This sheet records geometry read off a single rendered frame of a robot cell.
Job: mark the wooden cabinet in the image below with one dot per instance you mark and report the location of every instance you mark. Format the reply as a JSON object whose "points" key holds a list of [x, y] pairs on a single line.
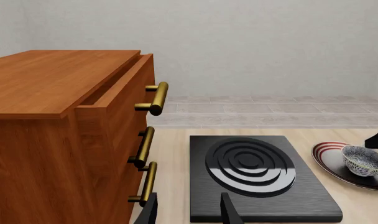
{"points": [[36, 93]]}

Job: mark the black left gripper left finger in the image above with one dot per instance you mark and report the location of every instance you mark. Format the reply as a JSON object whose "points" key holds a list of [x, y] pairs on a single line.
{"points": [[150, 213]]}

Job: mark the wooden lowest drawer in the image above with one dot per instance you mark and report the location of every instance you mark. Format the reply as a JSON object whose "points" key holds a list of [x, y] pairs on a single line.
{"points": [[114, 210]]}

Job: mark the patterned black white bowl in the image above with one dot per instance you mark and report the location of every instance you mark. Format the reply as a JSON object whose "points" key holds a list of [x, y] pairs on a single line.
{"points": [[363, 161]]}

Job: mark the wooden drawer slightly open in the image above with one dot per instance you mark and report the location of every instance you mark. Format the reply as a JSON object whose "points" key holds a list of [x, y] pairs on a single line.
{"points": [[127, 93]]}

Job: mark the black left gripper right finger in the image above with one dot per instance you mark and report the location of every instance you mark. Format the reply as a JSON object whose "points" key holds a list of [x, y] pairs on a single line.
{"points": [[227, 212]]}

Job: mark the flat black stove plate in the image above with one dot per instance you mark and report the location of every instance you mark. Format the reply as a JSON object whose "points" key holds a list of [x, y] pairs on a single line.
{"points": [[257, 186]]}

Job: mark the wooden middle drawer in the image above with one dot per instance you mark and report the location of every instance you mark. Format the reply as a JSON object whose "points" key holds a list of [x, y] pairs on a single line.
{"points": [[127, 149]]}

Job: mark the white plate with red rings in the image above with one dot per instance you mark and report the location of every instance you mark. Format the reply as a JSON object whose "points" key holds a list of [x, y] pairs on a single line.
{"points": [[332, 161]]}

